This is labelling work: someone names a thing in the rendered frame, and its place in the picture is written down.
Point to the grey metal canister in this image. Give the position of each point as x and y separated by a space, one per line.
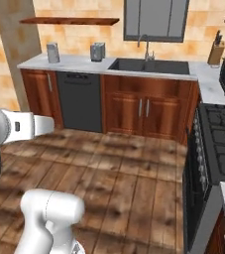
53 52

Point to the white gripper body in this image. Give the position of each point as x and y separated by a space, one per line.
44 123

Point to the dark grey dishwasher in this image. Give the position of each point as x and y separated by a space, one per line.
80 101

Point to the brown wall shelf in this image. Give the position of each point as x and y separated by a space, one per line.
69 21

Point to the grey toaster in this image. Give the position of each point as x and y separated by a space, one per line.
97 52

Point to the dark sink basin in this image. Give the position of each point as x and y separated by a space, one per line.
150 66

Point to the brown narrow cupboard door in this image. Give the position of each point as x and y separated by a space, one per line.
39 96

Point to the black stove with hob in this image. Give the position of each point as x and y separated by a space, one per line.
209 158

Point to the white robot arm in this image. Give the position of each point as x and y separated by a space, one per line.
48 211

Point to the silver tap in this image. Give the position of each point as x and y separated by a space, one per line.
146 46

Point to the grey framed window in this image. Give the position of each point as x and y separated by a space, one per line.
155 20

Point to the wooden knife block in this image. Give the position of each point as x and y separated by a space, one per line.
216 50

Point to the brown cupboard beside stove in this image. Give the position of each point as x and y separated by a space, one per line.
221 236

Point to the brown wooden cupboard run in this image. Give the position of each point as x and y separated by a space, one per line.
110 102

